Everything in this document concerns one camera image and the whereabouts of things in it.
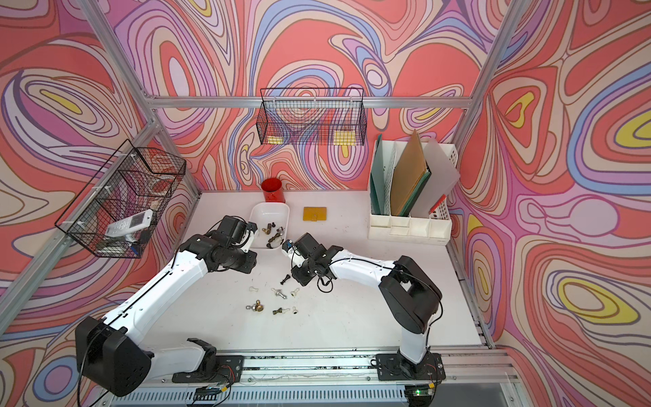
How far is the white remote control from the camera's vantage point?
0.69 meters

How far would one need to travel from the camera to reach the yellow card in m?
1.10

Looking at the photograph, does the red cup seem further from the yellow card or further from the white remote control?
the white remote control

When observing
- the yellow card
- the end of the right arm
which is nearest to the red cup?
the yellow card

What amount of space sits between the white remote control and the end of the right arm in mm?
418

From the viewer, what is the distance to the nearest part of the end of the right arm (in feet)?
2.13
